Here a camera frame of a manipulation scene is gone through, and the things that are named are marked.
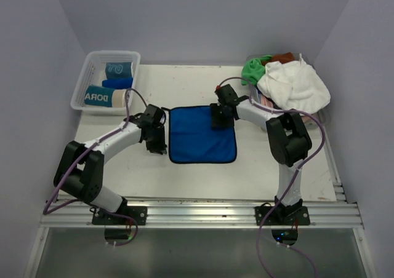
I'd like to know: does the teal beige cartoon towel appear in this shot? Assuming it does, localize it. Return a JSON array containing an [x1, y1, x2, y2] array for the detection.
[[84, 85, 129, 108]]

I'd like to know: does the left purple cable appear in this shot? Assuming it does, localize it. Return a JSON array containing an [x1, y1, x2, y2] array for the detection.
[[42, 88, 148, 247]]

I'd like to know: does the rolled blue towel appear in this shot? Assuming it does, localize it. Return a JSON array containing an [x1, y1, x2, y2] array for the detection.
[[102, 77, 133, 90]]

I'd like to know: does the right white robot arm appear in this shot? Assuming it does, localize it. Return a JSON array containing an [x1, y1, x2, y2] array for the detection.
[[210, 84, 312, 224]]

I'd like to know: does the white towel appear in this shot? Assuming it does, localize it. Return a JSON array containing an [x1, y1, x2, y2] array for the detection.
[[257, 58, 331, 114]]

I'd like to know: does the white plastic basket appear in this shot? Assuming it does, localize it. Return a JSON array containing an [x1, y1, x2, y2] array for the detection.
[[70, 50, 141, 116]]

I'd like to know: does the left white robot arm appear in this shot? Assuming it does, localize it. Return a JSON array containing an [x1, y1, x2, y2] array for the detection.
[[51, 104, 167, 224]]

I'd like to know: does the green towel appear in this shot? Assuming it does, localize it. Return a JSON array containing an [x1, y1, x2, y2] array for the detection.
[[241, 55, 272, 85]]

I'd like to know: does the clear plastic towel bin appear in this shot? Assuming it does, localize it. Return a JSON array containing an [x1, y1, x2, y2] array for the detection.
[[244, 53, 329, 128]]

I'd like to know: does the aluminium mounting rail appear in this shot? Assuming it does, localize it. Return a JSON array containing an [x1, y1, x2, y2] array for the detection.
[[39, 199, 363, 229]]

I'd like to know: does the brown towel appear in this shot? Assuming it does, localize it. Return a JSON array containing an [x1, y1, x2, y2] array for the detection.
[[270, 52, 295, 64]]

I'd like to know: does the blue microfiber towel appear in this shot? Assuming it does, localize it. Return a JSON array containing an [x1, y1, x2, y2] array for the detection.
[[168, 106, 238, 164]]

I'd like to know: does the rolled teal towel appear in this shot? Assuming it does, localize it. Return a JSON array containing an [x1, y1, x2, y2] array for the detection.
[[105, 62, 133, 79]]

